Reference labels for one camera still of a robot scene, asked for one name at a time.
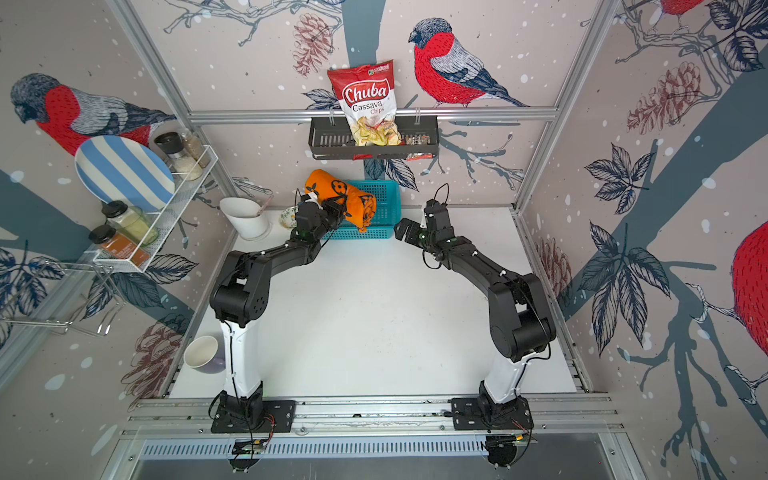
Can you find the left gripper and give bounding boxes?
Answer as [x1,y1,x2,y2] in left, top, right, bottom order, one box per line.
[313,193,347,243]

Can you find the orange patterned pillowcase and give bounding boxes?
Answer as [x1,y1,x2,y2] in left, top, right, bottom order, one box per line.
[305,169,377,233]

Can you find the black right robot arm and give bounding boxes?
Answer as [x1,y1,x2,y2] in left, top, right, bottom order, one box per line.
[394,219,556,422]

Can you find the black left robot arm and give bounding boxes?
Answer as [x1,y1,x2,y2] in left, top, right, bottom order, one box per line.
[209,195,347,428]

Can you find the small patterned bowl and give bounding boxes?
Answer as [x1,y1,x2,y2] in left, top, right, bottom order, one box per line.
[279,206,298,230]

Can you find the teal plastic basket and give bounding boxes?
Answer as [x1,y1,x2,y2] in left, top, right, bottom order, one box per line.
[325,180,402,240]

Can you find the white ceramic utensil cup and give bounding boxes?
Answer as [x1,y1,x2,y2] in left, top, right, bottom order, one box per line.
[219,197,271,240]

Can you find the red Chuba chips bag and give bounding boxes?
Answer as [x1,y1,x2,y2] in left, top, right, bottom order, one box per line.
[328,60,402,146]

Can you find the small glass spice jar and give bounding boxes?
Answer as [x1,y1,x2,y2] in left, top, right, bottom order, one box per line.
[180,130,209,168]

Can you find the black lid spice jar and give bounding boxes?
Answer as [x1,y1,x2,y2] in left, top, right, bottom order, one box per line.
[154,132,203,181]

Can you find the white mug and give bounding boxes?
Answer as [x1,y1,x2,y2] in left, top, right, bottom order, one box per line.
[183,335,226,374]

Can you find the green spice jar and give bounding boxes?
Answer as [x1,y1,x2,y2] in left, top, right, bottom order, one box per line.
[101,200,159,247]

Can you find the orange spice jar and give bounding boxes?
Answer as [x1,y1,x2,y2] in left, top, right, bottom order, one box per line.
[88,224,150,267]

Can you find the blue white striped plate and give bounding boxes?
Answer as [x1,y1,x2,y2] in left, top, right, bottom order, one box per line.
[74,135,176,213]

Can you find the metal hook rack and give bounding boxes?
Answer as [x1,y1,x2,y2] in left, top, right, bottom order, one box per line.
[1,257,127,336]

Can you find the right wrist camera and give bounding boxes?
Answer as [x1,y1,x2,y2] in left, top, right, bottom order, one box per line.
[423,199,452,231]

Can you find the black hanging wire basket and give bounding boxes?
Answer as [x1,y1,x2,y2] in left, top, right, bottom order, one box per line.
[308,116,439,160]

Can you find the white wire wall shelf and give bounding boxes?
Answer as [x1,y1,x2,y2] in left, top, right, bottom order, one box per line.
[87,145,219,273]

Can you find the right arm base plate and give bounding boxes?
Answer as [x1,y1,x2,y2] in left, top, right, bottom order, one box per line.
[450,395,534,431]

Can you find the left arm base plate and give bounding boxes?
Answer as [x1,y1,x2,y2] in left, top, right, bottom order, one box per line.
[211,395,296,434]

